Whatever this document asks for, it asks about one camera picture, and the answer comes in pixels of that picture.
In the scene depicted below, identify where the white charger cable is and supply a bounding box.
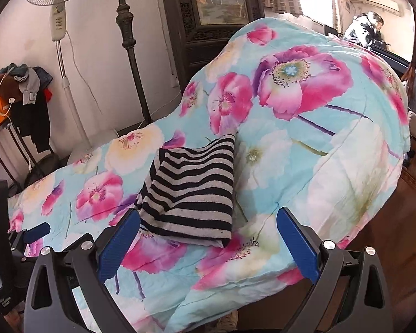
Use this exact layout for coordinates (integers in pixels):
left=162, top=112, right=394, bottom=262
left=0, top=66, right=33, bottom=171

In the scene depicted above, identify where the white air conditioner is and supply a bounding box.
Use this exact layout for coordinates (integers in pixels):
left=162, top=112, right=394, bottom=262
left=360, top=0, right=401, bottom=16

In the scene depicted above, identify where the white fan cable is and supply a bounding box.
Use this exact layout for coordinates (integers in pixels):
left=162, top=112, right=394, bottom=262
left=66, top=29, right=182, bottom=129

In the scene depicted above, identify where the brown garment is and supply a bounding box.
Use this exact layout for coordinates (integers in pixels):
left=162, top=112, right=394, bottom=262
left=0, top=76, right=25, bottom=105

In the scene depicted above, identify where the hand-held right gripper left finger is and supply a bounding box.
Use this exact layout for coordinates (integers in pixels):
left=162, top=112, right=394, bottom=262
left=22, top=209, right=141, bottom=333

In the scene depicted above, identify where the grey garment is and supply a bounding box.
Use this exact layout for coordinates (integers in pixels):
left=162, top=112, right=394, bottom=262
left=10, top=63, right=53, bottom=105

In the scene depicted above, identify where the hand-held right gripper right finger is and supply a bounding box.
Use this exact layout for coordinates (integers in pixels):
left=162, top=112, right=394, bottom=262
left=277, top=206, right=394, bottom=333

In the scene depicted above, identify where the dark iron bed post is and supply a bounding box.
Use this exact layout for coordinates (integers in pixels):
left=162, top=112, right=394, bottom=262
left=115, top=0, right=153, bottom=127

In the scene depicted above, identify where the black metal round rack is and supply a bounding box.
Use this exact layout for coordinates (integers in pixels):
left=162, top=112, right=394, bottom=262
left=0, top=114, right=59, bottom=190

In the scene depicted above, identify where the dark table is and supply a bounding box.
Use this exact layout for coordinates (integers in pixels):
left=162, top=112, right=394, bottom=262
left=369, top=42, right=412, bottom=74

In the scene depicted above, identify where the white standing fan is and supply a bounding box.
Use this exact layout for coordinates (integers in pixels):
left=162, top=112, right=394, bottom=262
left=22, top=0, right=120, bottom=163

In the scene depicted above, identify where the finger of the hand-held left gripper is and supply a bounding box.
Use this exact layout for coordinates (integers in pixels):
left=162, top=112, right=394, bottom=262
left=7, top=222, right=51, bottom=259

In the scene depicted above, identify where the floral blanket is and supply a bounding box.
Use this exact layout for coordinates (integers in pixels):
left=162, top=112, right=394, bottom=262
left=7, top=17, right=411, bottom=333

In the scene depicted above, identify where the black grey striped sweater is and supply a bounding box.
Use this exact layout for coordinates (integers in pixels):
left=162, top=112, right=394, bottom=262
left=136, top=133, right=237, bottom=248

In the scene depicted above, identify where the carved dark wooden screen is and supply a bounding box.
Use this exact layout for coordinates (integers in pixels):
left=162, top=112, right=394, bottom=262
left=159, top=0, right=264, bottom=77

